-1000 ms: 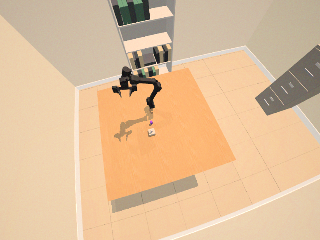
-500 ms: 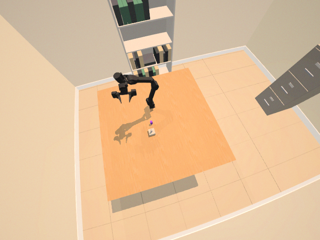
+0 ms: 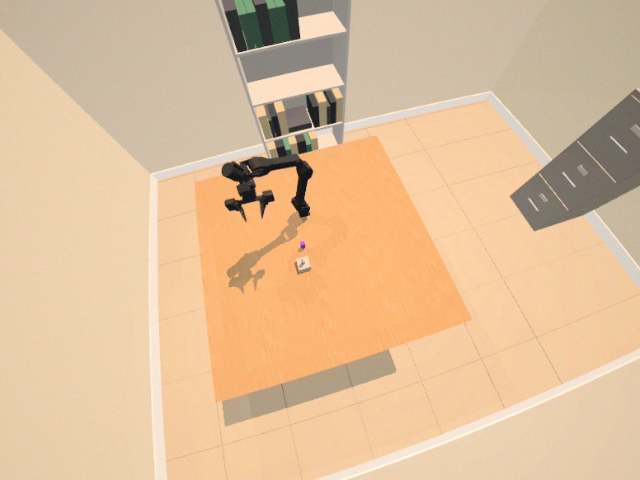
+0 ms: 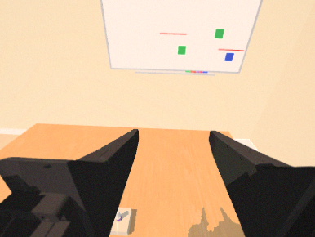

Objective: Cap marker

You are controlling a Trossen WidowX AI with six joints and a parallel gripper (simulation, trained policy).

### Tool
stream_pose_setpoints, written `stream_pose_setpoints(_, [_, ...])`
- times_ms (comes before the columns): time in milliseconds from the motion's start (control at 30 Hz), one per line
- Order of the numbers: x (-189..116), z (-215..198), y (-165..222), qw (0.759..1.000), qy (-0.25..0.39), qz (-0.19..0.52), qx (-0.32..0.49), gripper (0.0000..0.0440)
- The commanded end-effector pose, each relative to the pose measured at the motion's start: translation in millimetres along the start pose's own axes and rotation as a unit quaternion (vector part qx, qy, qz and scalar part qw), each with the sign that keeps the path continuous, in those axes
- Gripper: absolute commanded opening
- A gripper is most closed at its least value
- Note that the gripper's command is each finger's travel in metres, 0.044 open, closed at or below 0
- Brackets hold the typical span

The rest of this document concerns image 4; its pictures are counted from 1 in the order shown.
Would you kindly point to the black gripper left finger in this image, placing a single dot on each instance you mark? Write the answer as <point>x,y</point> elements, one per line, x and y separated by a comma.
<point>95,182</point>

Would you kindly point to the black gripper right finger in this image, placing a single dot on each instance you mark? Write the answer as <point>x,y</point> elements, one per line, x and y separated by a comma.
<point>267,194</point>

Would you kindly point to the cream square block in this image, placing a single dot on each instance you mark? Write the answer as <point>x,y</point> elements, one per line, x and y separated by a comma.
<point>122,227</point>

